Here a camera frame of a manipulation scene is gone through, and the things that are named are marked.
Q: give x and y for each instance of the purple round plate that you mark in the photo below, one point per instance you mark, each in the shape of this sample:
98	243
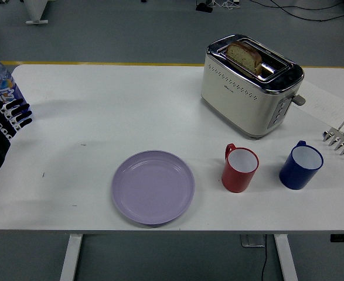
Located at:
153	187

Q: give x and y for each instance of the grey floor socket plate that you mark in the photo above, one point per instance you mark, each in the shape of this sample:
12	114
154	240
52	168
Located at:
252	240

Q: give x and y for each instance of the blue plastic drink bottle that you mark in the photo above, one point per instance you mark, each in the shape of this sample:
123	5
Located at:
1	85

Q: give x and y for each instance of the white furniture foot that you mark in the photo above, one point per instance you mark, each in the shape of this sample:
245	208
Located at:
35	11

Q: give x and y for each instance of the white table leg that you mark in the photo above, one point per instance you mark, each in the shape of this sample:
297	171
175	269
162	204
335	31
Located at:
286	257
71	257

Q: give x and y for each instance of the red plastic mug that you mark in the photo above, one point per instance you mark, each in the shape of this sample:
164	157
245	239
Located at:
239	169

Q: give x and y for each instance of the black floor adapter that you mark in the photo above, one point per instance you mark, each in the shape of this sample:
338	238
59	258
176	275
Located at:
204	7

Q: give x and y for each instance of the cream chrome toaster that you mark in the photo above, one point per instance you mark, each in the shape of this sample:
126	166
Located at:
239	99

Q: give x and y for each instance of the bread slice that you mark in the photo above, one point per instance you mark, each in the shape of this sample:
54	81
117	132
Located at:
243	55

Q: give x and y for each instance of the blue plastic mug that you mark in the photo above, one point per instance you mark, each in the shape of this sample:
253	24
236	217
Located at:
299	169

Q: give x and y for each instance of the white paper sheet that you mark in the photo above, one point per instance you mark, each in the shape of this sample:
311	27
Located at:
330	102

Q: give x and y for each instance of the silver metal rack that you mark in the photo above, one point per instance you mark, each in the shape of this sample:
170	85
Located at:
343	137

